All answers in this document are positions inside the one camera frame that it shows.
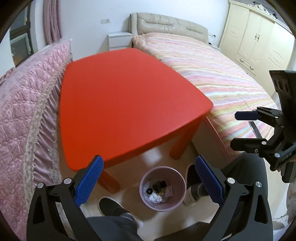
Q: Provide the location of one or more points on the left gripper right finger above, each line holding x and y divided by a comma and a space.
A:
255, 221

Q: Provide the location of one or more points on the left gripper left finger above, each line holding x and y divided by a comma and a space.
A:
44, 222

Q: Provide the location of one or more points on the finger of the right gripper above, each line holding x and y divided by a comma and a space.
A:
260, 146
272, 117

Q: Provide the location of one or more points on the pink white carton box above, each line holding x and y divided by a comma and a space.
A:
168, 191

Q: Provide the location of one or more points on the black sock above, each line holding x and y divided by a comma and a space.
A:
159, 186

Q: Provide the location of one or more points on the white sock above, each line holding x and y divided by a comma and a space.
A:
155, 198

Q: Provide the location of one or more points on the pink trash bin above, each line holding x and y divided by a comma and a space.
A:
172, 177

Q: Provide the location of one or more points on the person's right hand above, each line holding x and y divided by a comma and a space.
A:
293, 159

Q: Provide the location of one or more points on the black phone on bed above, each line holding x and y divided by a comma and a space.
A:
255, 129

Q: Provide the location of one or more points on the striped bed blanket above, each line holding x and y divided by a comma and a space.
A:
226, 84

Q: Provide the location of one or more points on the left black slipper foot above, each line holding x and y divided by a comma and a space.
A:
110, 207

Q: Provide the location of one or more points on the right slipper foot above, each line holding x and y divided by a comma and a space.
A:
194, 186

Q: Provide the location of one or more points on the cream wardrobe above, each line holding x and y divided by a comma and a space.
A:
255, 40

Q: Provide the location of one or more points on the pink quilted sofa cover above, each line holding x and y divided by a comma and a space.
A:
30, 96

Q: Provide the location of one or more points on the red table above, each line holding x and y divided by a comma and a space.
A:
119, 104

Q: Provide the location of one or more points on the beige padded headboard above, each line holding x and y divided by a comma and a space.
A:
143, 23

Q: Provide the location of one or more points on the white nightstand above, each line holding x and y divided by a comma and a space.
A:
119, 40

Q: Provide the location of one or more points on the dark window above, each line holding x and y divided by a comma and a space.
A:
20, 37

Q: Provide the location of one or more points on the pink curtain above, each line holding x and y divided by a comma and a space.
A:
51, 21

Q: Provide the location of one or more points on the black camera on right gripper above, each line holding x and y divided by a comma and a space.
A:
284, 83

